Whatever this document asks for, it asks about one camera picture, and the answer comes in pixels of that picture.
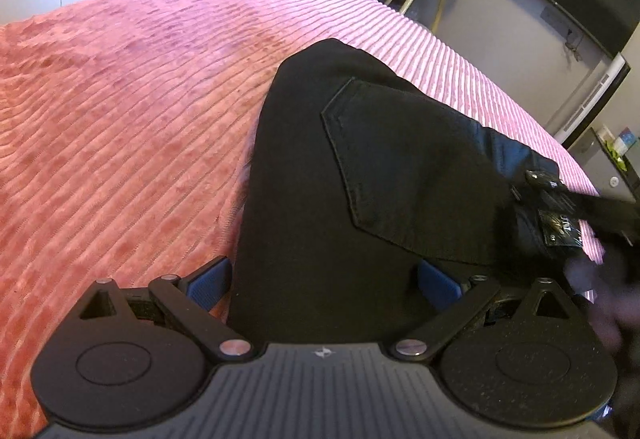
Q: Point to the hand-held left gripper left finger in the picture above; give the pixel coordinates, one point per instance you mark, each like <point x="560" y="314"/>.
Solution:
<point x="207" y="286"/>

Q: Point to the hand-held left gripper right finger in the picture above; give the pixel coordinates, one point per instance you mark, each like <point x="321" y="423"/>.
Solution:
<point x="440" y="284"/>

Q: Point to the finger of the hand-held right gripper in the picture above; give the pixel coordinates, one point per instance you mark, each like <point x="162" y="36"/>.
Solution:
<point x="590" y="209"/>

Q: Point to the black pants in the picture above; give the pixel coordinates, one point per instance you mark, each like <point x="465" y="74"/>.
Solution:
<point x="400" y="189"/>

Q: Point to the grey desk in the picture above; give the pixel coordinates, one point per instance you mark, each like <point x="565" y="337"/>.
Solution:
<point x="600" y="164"/>

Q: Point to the blue box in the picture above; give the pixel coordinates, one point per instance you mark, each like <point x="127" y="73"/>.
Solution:
<point x="626" y="143"/>

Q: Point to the white panel heater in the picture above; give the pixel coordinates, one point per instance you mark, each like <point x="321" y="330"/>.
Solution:
<point x="595" y="99"/>

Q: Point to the pink ribbed blanket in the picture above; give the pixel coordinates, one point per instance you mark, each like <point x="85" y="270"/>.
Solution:
<point x="130" y="119"/>

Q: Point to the wall socket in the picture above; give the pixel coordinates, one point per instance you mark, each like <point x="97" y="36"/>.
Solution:
<point x="565" y="26"/>

